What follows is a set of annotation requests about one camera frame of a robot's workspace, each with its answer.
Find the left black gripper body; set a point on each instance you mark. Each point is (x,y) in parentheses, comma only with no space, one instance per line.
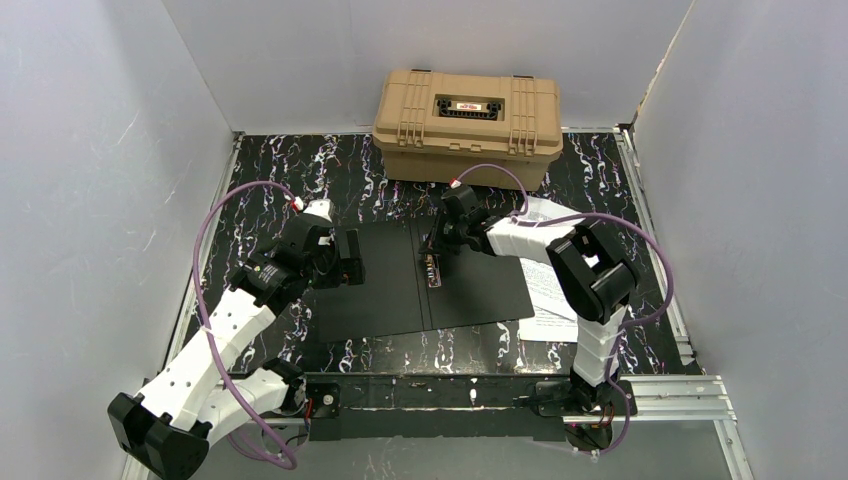
(346,258)

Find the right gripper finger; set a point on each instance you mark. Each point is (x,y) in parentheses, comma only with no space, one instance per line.
(434,232)
(441,250)

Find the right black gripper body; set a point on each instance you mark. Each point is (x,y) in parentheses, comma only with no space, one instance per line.
(440,238)

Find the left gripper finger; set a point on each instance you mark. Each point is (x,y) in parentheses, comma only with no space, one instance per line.
(347,272)
(349,247)

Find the white A4 file folder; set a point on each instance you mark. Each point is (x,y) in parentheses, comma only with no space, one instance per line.
(405,293)

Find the printed paper sheet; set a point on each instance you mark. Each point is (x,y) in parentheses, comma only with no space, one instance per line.
(542,212)
(553,318)

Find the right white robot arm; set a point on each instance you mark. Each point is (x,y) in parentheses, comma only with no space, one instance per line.
(591,269)

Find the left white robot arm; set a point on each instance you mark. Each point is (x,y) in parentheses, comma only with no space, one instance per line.
(170,424)

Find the tan plastic toolbox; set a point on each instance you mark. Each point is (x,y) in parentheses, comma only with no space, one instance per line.
(501,132)

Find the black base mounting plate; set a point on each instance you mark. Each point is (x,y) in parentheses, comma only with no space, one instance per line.
(368,405)

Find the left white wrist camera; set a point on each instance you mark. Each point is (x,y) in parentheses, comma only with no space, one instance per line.
(319,211)

